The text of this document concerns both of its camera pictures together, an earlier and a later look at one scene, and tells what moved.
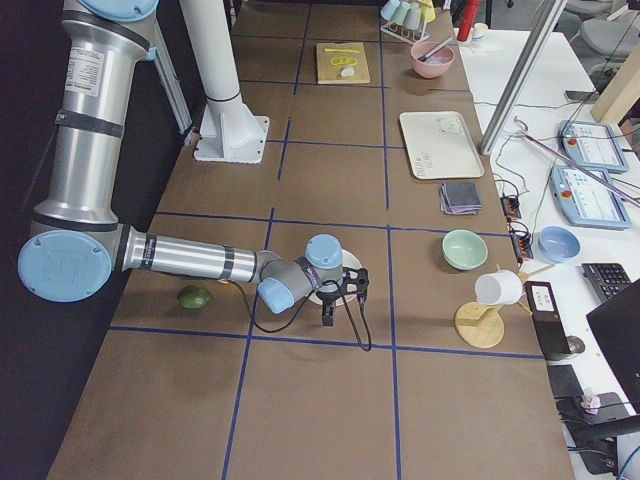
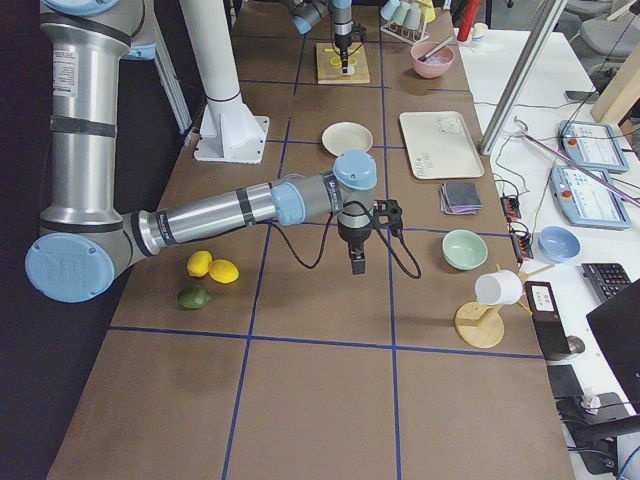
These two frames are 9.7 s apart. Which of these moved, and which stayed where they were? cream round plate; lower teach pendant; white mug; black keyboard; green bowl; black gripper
Moved: black gripper; cream round plate
Stayed: white mug; green bowl; black keyboard; lower teach pendant
